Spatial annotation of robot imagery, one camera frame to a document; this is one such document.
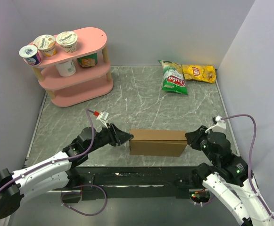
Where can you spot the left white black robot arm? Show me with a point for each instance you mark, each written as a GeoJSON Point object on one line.
{"type": "Point", "coordinates": [54, 172]}

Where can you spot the yellow Lays chips bag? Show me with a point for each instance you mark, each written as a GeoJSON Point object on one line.
{"type": "Point", "coordinates": [203, 73]}

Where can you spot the brown cardboard box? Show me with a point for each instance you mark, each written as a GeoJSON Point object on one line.
{"type": "Point", "coordinates": [149, 142]}

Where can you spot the orange Chobani yogurt cup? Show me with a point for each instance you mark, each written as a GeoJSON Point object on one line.
{"type": "Point", "coordinates": [46, 44]}

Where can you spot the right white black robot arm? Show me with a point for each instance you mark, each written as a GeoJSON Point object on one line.
{"type": "Point", "coordinates": [228, 179]}

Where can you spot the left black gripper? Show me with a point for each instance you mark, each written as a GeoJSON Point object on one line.
{"type": "Point", "coordinates": [120, 137]}

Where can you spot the green Chuba chips bag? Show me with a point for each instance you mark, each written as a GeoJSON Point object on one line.
{"type": "Point", "coordinates": [173, 78]}

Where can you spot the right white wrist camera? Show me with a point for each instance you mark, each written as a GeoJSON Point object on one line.
{"type": "Point", "coordinates": [219, 125]}

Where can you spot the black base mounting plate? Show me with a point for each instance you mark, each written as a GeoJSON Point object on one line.
{"type": "Point", "coordinates": [134, 182]}

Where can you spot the green snack cup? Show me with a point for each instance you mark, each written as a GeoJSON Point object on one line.
{"type": "Point", "coordinates": [88, 61]}

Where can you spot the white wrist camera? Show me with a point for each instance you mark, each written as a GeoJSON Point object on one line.
{"type": "Point", "coordinates": [102, 117]}
{"type": "Point", "coordinates": [219, 125]}

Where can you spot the white plastic cup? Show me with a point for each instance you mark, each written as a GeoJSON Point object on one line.
{"type": "Point", "coordinates": [66, 69]}

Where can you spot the white Chobani yogurt cup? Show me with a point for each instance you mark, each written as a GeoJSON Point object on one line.
{"type": "Point", "coordinates": [68, 41]}

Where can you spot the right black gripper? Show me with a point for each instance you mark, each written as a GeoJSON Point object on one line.
{"type": "Point", "coordinates": [192, 137]}

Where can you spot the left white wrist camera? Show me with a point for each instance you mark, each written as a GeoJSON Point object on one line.
{"type": "Point", "coordinates": [102, 117]}

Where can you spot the blue white yogurt cup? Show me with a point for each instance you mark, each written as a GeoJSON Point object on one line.
{"type": "Point", "coordinates": [30, 54]}

